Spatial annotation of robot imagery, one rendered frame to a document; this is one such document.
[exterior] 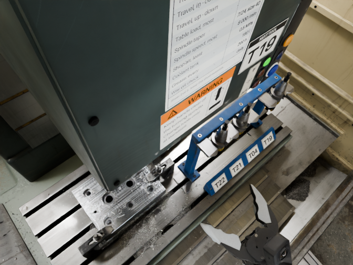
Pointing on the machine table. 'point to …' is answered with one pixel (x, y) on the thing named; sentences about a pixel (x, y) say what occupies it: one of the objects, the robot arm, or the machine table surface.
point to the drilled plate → (146, 199)
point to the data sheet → (205, 42)
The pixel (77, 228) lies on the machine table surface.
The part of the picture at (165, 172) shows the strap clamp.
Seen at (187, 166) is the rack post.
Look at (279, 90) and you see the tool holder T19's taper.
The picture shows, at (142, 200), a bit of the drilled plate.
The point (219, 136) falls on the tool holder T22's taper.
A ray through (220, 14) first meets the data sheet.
